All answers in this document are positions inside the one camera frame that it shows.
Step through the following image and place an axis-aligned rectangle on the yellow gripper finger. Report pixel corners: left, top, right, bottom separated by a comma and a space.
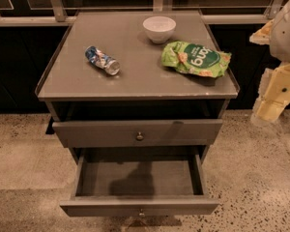
249, 20, 274, 44
251, 63, 290, 124

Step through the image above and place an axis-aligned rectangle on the green chip bag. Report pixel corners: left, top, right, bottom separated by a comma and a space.
161, 41, 231, 78

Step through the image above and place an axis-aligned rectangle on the white ceramic bowl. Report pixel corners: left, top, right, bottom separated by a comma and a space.
143, 16, 176, 44

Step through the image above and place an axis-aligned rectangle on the grey wooden drawer cabinet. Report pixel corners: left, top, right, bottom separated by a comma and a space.
36, 12, 238, 217

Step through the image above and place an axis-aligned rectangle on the metal railing frame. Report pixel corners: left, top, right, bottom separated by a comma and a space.
0, 0, 288, 27

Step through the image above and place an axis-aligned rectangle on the closed grey upper drawer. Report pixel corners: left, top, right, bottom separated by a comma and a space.
53, 119, 222, 148

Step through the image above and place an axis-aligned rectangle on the blue silver redbull can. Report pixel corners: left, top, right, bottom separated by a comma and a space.
85, 46, 120, 75

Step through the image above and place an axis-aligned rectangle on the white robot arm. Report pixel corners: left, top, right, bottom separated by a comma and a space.
249, 0, 290, 126

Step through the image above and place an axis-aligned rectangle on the open grey middle drawer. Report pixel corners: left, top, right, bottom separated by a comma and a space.
60, 152, 218, 218

